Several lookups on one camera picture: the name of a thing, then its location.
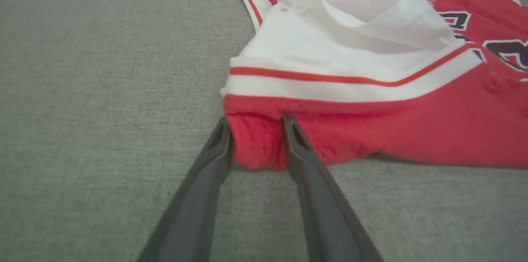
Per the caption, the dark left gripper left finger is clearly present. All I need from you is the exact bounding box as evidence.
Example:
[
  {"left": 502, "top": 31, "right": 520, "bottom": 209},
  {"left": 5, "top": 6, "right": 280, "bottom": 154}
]
[{"left": 137, "top": 116, "right": 235, "bottom": 262}]

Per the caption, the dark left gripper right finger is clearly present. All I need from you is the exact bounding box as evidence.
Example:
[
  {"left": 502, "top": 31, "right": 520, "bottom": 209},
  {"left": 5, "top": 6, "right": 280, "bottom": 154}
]
[{"left": 282, "top": 115, "right": 384, "bottom": 262}]

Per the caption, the red white basketball jersey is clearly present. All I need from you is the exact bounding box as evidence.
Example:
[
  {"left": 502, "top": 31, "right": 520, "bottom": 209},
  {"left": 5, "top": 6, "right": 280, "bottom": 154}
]
[{"left": 220, "top": 0, "right": 528, "bottom": 170}]

